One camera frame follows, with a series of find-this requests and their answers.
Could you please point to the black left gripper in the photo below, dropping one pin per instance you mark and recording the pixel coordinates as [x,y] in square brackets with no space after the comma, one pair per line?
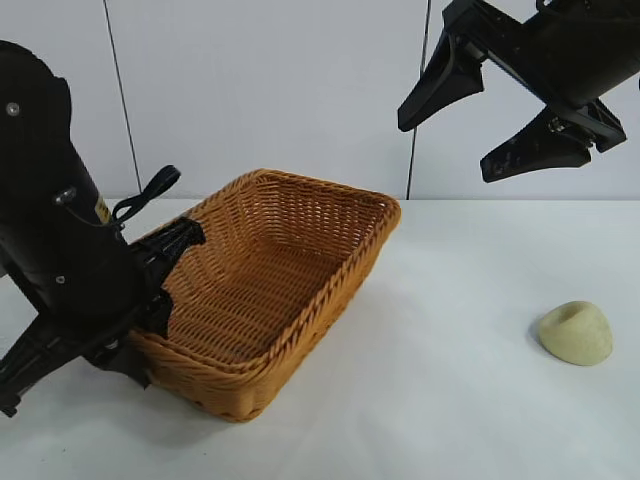
[75,300]

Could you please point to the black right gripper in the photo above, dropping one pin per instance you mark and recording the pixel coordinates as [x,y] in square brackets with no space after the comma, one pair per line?
[575,45]

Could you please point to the brown woven wicker basket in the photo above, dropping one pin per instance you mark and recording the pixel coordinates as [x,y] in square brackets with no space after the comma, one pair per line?
[280,280]

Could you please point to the pale yellow egg yolk pastry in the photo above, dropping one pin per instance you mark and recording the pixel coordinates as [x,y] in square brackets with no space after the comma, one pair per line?
[575,337]

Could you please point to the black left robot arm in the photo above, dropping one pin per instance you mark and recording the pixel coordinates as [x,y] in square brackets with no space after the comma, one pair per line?
[30,125]

